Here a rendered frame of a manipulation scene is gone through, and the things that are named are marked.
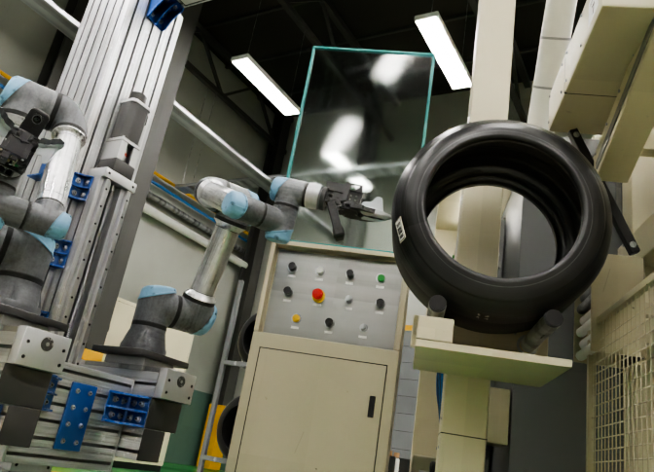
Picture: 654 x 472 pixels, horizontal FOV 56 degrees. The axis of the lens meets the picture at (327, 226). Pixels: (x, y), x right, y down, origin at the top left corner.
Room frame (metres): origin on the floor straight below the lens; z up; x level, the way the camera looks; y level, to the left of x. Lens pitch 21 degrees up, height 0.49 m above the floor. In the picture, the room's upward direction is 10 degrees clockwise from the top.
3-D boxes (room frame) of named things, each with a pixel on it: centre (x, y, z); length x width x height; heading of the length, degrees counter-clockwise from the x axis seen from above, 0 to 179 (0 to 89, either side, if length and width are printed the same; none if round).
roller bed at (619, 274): (1.80, -0.89, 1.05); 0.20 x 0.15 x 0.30; 170
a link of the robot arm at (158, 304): (2.08, 0.52, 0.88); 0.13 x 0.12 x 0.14; 122
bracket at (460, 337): (1.82, -0.51, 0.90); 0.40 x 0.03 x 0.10; 80
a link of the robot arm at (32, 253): (1.66, 0.80, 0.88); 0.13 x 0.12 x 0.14; 122
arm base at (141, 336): (2.08, 0.53, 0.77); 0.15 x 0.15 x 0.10
